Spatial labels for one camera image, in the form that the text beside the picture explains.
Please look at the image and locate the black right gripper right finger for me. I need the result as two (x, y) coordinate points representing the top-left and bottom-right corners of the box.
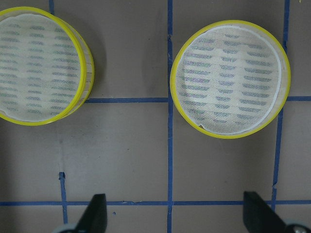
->
(243, 191), (286, 233)

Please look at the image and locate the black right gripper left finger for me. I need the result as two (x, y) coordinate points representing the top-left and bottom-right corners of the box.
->
(74, 194), (107, 233)

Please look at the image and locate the yellow-rimmed steamer basket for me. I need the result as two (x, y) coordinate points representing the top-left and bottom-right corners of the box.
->
(170, 20), (291, 139)
(0, 7), (95, 126)

